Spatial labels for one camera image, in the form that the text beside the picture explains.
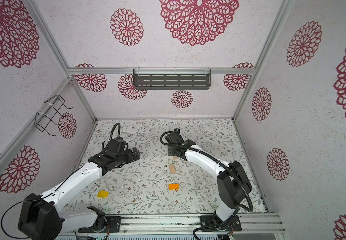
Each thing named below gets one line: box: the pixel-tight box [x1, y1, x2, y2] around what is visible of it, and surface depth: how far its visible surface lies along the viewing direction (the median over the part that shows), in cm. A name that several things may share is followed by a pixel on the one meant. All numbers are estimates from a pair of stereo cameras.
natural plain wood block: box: [169, 164, 176, 174], surface depth 96 cm
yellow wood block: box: [97, 190, 109, 198], surface depth 85 cm
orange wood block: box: [168, 183, 180, 190], surface depth 88 cm
